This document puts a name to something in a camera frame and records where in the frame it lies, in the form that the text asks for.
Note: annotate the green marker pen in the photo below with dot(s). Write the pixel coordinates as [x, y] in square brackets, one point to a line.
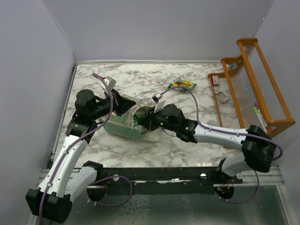
[260, 119]

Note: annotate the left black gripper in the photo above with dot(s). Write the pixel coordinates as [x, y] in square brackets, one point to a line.
[121, 104]

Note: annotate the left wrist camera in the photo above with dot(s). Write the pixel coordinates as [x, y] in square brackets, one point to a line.
[110, 82]

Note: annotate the green printed paper bag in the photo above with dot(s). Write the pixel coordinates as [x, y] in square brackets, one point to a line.
[124, 125]

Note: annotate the purple marker pen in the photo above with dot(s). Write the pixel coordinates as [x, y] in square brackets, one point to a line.
[258, 108]

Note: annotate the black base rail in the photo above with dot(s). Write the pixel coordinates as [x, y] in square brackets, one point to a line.
[156, 180]

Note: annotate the small clear plastic cup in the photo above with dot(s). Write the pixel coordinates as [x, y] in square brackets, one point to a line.
[212, 123]

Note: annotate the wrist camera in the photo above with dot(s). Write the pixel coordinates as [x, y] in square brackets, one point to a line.
[159, 101]
[110, 82]

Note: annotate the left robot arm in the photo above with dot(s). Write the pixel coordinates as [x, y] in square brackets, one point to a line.
[51, 199]

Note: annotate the small grey cardboard box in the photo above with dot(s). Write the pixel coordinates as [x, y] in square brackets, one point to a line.
[221, 97]

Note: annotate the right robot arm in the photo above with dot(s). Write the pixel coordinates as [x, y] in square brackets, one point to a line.
[256, 148]

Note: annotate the wooden tiered rack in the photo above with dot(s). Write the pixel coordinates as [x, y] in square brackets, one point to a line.
[247, 79]

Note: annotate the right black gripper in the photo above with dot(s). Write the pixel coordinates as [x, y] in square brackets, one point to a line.
[148, 121]

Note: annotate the yellow green snack packet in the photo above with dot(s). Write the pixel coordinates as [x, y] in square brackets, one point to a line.
[182, 83]

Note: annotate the red white small box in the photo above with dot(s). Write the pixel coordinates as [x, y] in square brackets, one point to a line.
[215, 80]

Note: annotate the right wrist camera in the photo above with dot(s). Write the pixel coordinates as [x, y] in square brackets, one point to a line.
[159, 101]

